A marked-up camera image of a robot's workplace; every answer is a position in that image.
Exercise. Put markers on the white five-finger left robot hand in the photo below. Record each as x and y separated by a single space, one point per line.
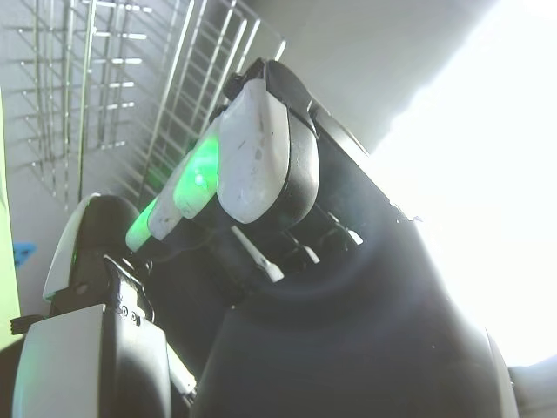
330 348

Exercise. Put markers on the light green cutting board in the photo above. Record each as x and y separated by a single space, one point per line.
6 239

